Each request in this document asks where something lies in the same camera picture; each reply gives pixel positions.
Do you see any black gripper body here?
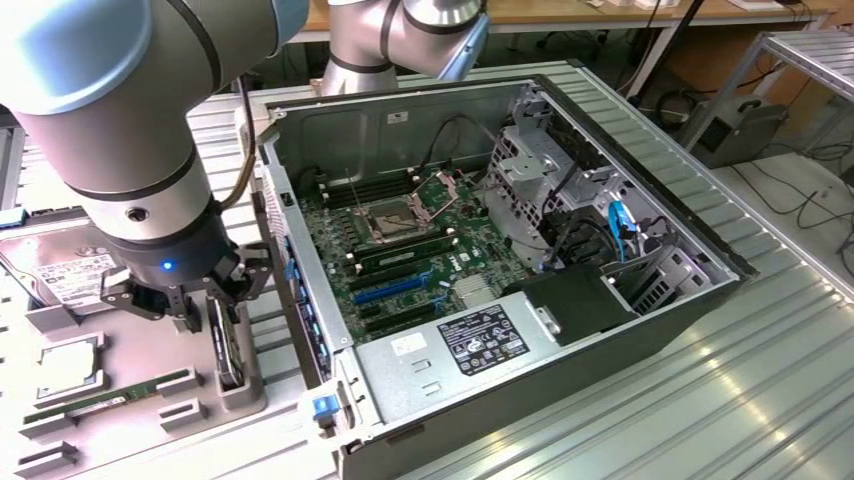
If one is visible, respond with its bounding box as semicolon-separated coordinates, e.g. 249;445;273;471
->
105;199;245;297

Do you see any black graphics card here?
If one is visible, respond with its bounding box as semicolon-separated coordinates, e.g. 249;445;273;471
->
204;295;246;392

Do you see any grey parts rack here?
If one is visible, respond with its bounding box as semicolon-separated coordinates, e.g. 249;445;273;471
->
10;249;269;480

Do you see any silver hard disk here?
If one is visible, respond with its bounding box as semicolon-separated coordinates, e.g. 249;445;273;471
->
0;227;134;317

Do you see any green RAM stick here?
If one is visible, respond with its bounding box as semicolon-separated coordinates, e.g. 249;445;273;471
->
22;372;193;422

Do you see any silver CPU chip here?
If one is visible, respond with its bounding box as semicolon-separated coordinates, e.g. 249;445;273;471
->
35;342;100;397

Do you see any thin locking lever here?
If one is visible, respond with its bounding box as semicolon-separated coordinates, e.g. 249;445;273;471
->
344;168;366;217

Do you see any black RAM stick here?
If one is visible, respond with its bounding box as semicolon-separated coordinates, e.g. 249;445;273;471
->
350;237;456;274

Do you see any CPU socket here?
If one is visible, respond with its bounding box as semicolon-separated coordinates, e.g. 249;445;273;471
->
357;199;420;245

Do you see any grey power supply unit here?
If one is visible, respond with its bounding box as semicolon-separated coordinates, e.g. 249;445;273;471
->
350;292;560;427

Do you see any metal socket cover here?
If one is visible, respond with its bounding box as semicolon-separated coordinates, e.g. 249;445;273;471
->
404;171;462;222

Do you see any green motherboard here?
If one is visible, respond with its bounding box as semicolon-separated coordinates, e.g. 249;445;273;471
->
296;168;536;346

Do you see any silver chipset heatsink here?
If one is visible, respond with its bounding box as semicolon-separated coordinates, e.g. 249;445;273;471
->
452;275;500;305

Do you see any metal disk bay cage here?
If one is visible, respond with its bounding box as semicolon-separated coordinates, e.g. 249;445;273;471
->
482;124;603;252

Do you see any open black PC case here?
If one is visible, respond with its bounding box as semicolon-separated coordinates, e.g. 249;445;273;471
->
250;73;760;480

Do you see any black fan shroud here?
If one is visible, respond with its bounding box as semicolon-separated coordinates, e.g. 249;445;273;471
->
502;264;643;350

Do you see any wooden desk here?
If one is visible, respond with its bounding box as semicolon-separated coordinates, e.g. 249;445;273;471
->
285;0;836;45

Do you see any black box device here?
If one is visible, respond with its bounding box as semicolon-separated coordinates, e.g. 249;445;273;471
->
685;97;789;170

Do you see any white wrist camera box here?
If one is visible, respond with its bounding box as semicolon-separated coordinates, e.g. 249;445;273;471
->
98;266;133;296

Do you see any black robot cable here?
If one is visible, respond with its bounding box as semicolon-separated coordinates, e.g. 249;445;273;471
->
221;74;261;207

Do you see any blue wire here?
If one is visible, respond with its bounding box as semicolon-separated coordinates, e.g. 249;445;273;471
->
605;198;636;265

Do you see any black floor cable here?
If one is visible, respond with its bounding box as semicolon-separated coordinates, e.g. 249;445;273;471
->
729;162;854;232

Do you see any aluminium frame table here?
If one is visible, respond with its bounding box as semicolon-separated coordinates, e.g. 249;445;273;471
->
716;30;854;132

